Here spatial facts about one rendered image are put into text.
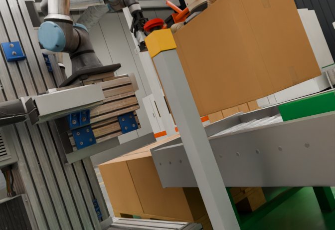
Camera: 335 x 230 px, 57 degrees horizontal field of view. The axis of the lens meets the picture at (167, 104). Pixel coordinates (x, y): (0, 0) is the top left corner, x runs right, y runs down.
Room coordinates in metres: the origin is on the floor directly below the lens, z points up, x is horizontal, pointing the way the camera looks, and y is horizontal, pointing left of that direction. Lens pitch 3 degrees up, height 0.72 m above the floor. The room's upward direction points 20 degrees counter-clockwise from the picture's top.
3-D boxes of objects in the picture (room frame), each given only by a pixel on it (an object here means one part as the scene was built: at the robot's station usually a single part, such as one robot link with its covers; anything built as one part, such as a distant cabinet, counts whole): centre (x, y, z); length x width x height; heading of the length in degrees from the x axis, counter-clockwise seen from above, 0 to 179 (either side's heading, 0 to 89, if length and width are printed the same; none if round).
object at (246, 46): (1.46, -0.33, 0.88); 0.60 x 0.40 x 0.40; 34
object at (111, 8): (1.93, 0.09, 1.52); 0.11 x 0.11 x 0.08; 0
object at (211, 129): (1.77, -0.13, 0.58); 0.70 x 0.03 x 0.06; 124
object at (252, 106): (9.37, -1.81, 0.45); 1.21 x 1.02 x 0.90; 40
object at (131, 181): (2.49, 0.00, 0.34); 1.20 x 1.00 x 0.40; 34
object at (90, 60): (1.43, 0.30, 1.09); 0.15 x 0.15 x 0.10
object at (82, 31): (1.43, 0.30, 1.20); 0.13 x 0.12 x 0.14; 160
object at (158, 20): (1.02, -0.05, 1.02); 0.07 x 0.07 x 0.04
